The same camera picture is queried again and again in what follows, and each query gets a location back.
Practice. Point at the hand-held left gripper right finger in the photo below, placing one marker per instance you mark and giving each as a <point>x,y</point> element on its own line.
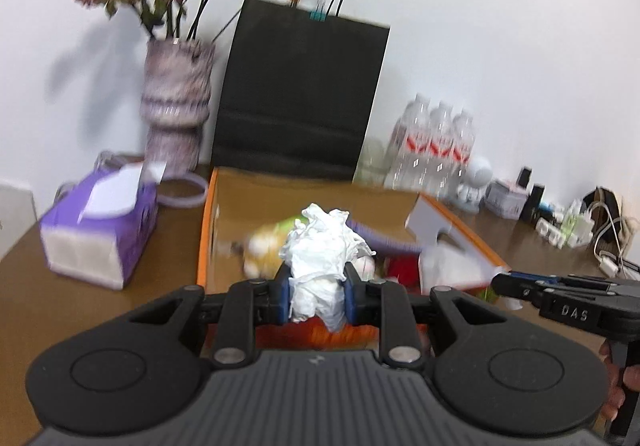
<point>350,298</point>

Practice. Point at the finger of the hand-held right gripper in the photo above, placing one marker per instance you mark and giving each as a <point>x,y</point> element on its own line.
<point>580,279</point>
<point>517,287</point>

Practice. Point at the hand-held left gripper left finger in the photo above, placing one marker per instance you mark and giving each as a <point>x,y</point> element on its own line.
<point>284,296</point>

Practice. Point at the white tissue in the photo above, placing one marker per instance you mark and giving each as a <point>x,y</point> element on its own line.
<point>320,256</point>

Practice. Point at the yellow white plush toy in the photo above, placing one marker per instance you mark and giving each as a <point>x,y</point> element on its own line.
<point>262,246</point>

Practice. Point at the red rose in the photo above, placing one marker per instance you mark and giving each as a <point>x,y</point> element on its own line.
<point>402,268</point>

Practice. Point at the purple cloth pouch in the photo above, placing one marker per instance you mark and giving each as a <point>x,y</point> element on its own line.
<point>385,241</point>

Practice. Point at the orange cardboard box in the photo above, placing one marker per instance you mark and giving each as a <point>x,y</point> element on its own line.
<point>240,206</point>

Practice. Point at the clear plastic container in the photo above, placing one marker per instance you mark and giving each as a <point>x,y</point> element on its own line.
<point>374,164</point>

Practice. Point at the person's right hand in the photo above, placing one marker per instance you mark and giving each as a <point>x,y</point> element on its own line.
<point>634,383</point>

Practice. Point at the white charger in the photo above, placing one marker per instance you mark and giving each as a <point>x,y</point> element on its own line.
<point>582,226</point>

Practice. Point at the small green bottle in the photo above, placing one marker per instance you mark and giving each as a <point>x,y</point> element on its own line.
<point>570,225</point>

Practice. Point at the brown bag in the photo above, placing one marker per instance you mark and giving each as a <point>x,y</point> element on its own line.
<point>607,201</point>

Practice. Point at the tall black device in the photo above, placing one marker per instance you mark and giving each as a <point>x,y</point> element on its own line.
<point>532,203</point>

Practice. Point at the small white box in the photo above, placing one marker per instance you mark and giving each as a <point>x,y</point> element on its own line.
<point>505,198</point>

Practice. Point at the small black device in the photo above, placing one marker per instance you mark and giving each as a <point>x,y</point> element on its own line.
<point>525,178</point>

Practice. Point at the white robot figurine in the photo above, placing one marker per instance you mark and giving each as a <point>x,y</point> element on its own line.
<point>475,181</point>

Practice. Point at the clear water bottle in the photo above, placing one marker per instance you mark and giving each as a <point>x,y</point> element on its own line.
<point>439,151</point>
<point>412,146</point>
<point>461,156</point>

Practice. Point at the purple tissue pack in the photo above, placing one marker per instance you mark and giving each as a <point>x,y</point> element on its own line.
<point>100,236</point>

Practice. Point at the black paper bag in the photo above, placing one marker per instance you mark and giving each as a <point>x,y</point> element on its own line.
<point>300,86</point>

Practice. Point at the purple ceramic vase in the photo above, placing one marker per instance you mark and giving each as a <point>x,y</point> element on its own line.
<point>175,101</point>

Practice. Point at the teal binder clip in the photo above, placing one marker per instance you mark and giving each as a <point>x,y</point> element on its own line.
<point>318,12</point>

